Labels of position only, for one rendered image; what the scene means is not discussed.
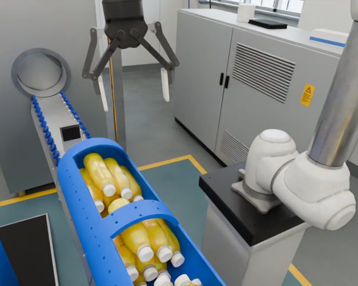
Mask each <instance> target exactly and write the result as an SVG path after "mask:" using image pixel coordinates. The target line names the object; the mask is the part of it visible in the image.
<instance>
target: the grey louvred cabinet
mask: <svg viewBox="0 0 358 286"><path fill-rule="evenodd" d="M311 33H312V31H308V30H303V29H300V28H295V27H291V26H287V29H267V28H263V27H259V26H256V25H253V24H250V23H248V22H239V21H237V14H234V13H231V12H226V11H222V10H217V9H179V10H178V11H177V32H176V57H177V59H178V61H179V62H180V64H179V66H176V67H175V69H174V93H173V115H174V116H175V121H176V122H177V123H178V124H179V125H180V126H181V127H182V128H183V129H184V130H185V131H187V132H188V134H190V135H191V136H192V138H194V139H195V140H196V142H198V143H199V144H200V145H201V146H202V147H203V148H204V149H205V150H206V151H207V152H208V153H209V154H210V155H211V156H212V157H213V158H214V159H215V160H216V161H217V162H218V163H219V164H220V165H222V166H223V167H227V166H231V165H234V164H237V163H240V162H243V161H246V160H247V156H248V152H249V149H250V147H251V145H252V143H253V141H254V139H255V138H256V137H257V136H258V135H259V134H260V133H262V132H263V131H265V130H268V129H277V130H281V131H284V132H286V133H287V134H288V135H289V136H290V137H291V138H292V139H293V141H294V142H295V145H296V150H297V151H298V152H299V154H301V153H303V152H305V151H308V148H309V145H310V143H311V139H312V137H313V134H314V131H315V128H316V126H317V123H318V120H319V117H320V114H321V112H322V108H323V106H324V103H325V100H326V98H327V94H328V91H329V89H330V86H331V83H332V80H333V78H334V75H335V72H336V69H337V67H338V63H339V60H340V58H341V55H342V52H343V49H342V48H338V47H333V46H330V45H325V44H320V43H315V42H312V41H309V39H310V36H311Z"/></svg>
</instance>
